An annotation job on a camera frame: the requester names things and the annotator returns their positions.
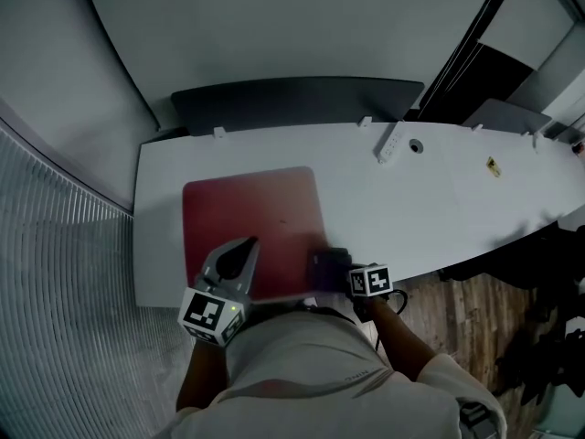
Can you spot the white power strip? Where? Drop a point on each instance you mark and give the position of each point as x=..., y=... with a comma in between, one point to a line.
x=390, y=143

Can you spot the black office chair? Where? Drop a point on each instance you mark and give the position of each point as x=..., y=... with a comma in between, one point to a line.
x=539, y=313

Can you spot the dark desk divider panel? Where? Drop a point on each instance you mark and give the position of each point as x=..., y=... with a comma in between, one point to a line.
x=297, y=103

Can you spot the yellow sticker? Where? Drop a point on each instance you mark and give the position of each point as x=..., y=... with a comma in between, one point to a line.
x=493, y=167

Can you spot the person's left forearm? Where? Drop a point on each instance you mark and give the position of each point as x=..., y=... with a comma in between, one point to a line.
x=201, y=373

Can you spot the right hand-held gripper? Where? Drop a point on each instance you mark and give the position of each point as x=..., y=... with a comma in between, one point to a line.
x=370, y=281

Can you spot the black window frame post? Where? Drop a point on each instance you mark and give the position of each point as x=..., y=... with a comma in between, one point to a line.
x=471, y=44

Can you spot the white window blinds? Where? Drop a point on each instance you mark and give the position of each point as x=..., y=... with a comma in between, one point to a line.
x=68, y=291

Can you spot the red mat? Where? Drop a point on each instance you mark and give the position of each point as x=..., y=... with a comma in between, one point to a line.
x=251, y=208

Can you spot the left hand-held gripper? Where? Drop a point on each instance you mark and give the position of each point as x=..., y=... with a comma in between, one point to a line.
x=205, y=311

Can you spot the person's right forearm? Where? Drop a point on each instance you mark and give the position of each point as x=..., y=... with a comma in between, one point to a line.
x=402, y=341

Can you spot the grey desk divider panel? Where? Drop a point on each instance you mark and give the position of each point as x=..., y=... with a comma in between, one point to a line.
x=507, y=114

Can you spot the purple and grey cloth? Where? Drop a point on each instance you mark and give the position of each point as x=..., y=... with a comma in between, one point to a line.
x=329, y=275

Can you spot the person's white shirt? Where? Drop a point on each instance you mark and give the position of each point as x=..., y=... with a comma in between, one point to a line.
x=320, y=382

